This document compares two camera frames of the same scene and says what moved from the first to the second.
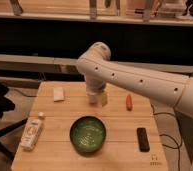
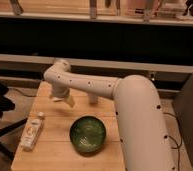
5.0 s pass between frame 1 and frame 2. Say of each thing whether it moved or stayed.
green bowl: stayed
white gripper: moved
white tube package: stayed
